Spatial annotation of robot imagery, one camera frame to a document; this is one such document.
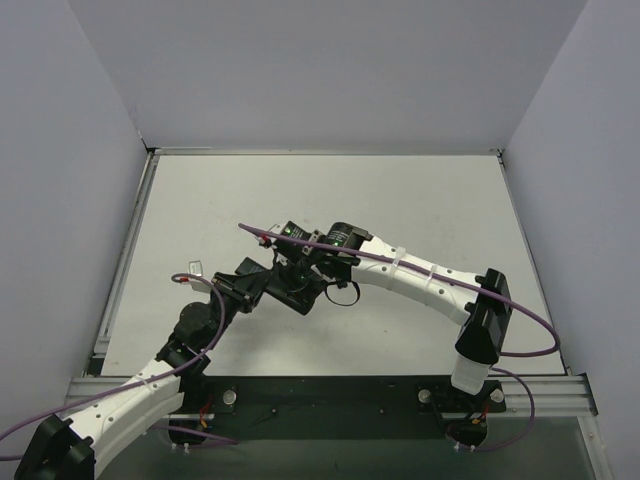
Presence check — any black remote control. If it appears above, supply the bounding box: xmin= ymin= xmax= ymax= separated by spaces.
xmin=235 ymin=257 xmax=325 ymax=315

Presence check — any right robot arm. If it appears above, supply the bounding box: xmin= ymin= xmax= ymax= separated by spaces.
xmin=270 ymin=221 xmax=512 ymax=395

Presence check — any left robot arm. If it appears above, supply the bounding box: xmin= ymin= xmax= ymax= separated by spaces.
xmin=14 ymin=270 xmax=271 ymax=479

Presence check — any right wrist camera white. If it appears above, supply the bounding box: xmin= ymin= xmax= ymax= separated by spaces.
xmin=257 ymin=235 xmax=298 ymax=266

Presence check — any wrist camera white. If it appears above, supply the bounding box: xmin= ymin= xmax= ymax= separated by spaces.
xmin=257 ymin=235 xmax=298 ymax=266
xmin=179 ymin=260 xmax=209 ymax=293

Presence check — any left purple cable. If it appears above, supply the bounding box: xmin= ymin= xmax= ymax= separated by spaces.
xmin=0 ymin=272 xmax=241 ymax=461

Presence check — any purple cable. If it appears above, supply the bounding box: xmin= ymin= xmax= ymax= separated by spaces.
xmin=0 ymin=272 xmax=241 ymax=461
xmin=238 ymin=223 xmax=561 ymax=454

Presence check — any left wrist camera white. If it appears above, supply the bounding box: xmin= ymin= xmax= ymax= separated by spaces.
xmin=179 ymin=260 xmax=209 ymax=293

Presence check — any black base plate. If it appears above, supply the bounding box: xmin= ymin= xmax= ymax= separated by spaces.
xmin=168 ymin=401 xmax=490 ymax=445

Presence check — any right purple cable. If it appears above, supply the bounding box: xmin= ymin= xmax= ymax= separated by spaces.
xmin=238 ymin=223 xmax=561 ymax=454

